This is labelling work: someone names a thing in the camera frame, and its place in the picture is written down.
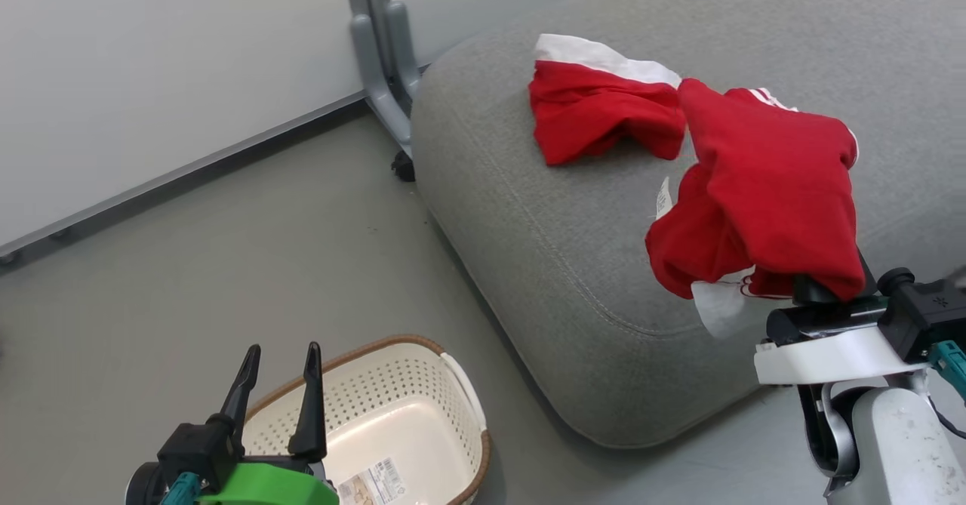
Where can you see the grey fabric sofa seat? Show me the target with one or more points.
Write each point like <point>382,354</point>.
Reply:
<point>543,263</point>

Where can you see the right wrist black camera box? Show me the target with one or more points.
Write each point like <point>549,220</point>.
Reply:
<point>924,316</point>

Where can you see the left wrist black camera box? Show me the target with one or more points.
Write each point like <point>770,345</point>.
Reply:
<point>192,452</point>

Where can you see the black caster wheel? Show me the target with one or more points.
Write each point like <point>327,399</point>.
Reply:
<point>404,167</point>

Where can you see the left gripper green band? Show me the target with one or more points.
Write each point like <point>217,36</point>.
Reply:
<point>272,484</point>

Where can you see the red garment with white stripes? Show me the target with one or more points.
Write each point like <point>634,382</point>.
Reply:
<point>770,188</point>

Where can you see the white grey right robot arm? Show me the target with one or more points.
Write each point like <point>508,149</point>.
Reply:
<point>898,444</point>

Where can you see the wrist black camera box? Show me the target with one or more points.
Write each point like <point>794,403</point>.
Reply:
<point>192,452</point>
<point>924,316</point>

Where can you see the cream perforated laundry basket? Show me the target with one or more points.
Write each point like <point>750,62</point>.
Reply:
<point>407,414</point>

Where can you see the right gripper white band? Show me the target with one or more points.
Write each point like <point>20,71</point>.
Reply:
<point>830,358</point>

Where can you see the red garment with white band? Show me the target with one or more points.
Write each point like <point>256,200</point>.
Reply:
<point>596,109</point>

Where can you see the paper label sticker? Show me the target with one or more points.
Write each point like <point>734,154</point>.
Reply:
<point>373,482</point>

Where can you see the grey partition stand post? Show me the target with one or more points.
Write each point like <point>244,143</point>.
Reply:
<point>381,44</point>

